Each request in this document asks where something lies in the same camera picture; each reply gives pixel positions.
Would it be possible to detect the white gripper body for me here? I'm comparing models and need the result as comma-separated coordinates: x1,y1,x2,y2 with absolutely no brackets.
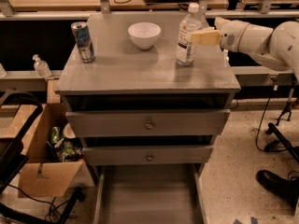
214,17,249,52

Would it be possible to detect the clear plastic water bottle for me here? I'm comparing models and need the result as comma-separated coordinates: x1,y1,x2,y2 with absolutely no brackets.
176,3,202,66

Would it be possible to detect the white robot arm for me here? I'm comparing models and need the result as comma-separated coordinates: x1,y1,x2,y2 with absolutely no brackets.
186,17,299,80

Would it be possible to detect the small white pump bottle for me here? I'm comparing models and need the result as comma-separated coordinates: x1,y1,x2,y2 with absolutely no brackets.
223,49,230,67

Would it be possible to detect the grey drawer cabinet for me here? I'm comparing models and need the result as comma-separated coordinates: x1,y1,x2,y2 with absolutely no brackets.
55,10,242,224

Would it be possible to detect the grey top drawer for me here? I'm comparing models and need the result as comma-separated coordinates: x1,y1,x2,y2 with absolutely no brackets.
66,109,230,137

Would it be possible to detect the grey drawer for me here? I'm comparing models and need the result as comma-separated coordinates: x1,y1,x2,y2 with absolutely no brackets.
83,145,213,166
93,164,207,224
66,109,230,137

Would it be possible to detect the grey middle drawer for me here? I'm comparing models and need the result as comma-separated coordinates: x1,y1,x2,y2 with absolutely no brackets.
83,145,213,166

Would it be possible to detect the clear sanitizer pump bottle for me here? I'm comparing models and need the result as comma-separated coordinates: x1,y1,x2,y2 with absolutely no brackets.
33,54,51,77

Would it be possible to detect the grey bottom drawer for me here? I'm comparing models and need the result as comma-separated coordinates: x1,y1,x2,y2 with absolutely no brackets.
93,164,207,224

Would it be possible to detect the white ceramic bowl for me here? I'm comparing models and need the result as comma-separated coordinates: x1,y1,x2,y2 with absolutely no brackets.
128,22,161,49

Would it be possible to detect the black tripod stand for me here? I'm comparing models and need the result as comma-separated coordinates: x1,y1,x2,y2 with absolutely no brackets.
255,77,299,165

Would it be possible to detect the blue silver drink can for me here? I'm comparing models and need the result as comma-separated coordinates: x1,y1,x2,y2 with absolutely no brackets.
71,21,94,63

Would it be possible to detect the black shoe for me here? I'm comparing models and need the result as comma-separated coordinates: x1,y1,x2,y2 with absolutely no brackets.
256,170,299,209

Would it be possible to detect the cardboard box with trash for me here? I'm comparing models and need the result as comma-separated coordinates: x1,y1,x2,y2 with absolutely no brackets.
18,104,94,197

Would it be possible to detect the black chair frame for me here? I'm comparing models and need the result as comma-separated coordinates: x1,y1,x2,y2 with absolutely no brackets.
0,90,85,224

